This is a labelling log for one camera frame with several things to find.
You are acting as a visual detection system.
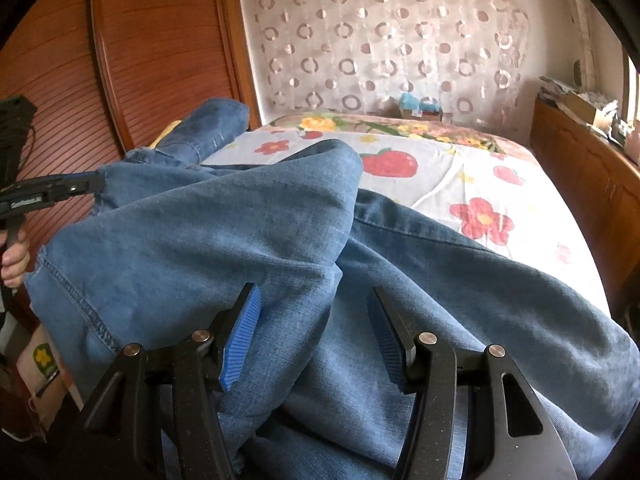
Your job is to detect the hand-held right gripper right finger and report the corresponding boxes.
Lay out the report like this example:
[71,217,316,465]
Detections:
[366,286,576,480]

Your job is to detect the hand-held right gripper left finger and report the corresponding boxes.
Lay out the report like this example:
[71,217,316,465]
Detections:
[70,282,263,480]

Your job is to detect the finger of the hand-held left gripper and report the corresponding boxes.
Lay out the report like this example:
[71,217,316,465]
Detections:
[46,171,107,207]

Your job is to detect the light blue jeans pants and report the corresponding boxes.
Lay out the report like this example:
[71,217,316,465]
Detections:
[22,139,640,480]

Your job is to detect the dark blue jeans pants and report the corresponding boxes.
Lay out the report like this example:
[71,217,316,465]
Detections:
[124,99,251,166]

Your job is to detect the person's left hand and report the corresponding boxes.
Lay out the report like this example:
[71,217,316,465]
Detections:
[0,232,32,289]

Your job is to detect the wooden slatted wardrobe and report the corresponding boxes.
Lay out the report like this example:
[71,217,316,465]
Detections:
[0,0,261,321]

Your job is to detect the flower printed paper bag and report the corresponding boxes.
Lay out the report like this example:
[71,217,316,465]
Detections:
[15,322,71,431]

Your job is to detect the strawberry printed bed sheet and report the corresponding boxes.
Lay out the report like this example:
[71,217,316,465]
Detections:
[200,125,613,316]

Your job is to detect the small cardboard box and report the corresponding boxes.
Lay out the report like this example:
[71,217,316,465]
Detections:
[397,97,443,121]

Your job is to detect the wooden cabinet row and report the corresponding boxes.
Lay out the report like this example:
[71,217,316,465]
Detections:
[529,97,640,321]

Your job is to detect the stack of papers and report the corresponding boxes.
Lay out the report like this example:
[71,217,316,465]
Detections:
[539,76,576,103]

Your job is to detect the open cardboard box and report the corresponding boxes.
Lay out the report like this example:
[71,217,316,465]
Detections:
[565,91,621,126]

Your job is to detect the window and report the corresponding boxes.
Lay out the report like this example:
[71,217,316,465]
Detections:
[622,45,640,133]

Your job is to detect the patterned window curtain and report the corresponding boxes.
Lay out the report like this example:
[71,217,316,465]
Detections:
[550,0,601,92]

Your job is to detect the circle patterned wall curtain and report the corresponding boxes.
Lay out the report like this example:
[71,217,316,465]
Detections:
[236,0,531,128]

